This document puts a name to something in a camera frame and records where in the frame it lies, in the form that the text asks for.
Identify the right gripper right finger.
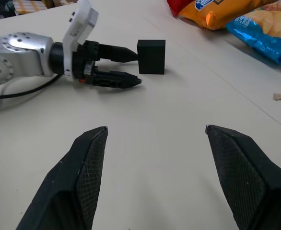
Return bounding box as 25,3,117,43
205,124,281,230

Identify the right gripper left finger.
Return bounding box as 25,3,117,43
15,126,109,230

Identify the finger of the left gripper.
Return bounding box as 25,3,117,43
98,44,139,64
92,70,143,90

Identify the small black box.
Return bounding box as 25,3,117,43
137,39,166,75

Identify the yellow striped box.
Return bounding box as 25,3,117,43
12,0,48,15

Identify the red snack bag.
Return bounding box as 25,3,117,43
166,0,197,17

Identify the orange chip bag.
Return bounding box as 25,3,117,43
177,0,278,31

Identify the blue chip bag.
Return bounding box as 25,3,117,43
225,0,281,68

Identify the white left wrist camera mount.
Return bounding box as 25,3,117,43
62,0,99,82

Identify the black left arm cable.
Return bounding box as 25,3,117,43
0,73,61,100

